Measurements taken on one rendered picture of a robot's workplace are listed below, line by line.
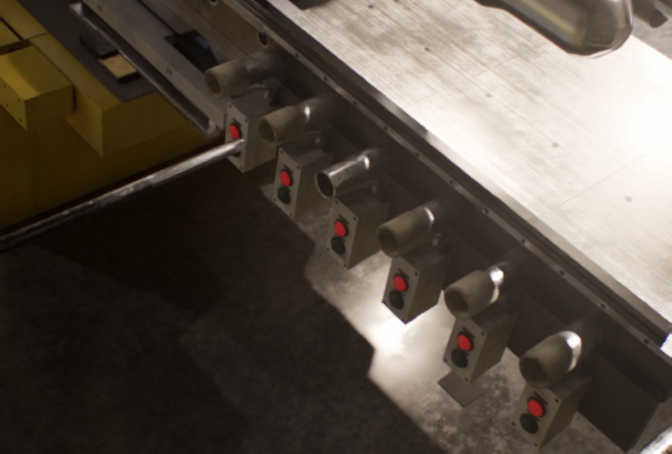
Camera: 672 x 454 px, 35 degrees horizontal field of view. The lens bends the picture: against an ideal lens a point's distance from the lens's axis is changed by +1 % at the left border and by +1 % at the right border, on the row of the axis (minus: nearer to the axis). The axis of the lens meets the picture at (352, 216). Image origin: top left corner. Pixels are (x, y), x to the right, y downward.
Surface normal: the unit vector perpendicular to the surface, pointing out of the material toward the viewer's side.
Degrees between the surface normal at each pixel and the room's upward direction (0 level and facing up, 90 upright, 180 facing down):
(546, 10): 79
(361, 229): 90
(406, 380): 0
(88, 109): 90
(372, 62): 0
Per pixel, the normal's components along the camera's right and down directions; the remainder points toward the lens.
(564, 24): -0.73, 0.33
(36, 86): 0.15, -0.71
